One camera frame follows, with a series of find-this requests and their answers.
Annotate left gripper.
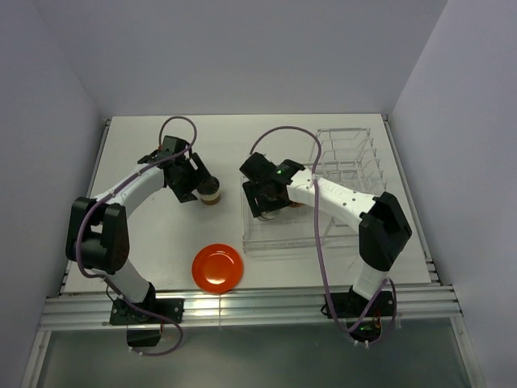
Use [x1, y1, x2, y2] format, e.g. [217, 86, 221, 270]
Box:
[169, 153, 214, 203]

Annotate orange plate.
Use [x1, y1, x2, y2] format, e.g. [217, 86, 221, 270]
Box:
[191, 243, 244, 294]

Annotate clear acrylic dish rack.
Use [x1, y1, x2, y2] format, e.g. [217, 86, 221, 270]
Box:
[242, 127, 387, 254]

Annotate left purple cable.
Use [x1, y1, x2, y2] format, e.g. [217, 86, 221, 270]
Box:
[74, 116, 199, 356]

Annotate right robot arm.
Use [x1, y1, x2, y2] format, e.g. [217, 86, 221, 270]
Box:
[239, 153, 412, 315]

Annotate aluminium front rail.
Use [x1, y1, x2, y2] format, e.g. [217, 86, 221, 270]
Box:
[38, 284, 462, 331]

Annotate clear faceted glass tumbler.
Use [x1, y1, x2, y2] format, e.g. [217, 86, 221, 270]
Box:
[258, 210, 280, 221]

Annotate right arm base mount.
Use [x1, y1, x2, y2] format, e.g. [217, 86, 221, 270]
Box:
[330, 291, 397, 347]

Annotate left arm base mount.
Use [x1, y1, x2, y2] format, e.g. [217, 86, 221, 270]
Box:
[108, 298, 184, 357]

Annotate steel cup brown base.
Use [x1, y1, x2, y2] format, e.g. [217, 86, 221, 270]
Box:
[196, 176, 221, 205]

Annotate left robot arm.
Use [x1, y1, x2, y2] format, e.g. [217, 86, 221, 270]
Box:
[65, 136, 221, 323]

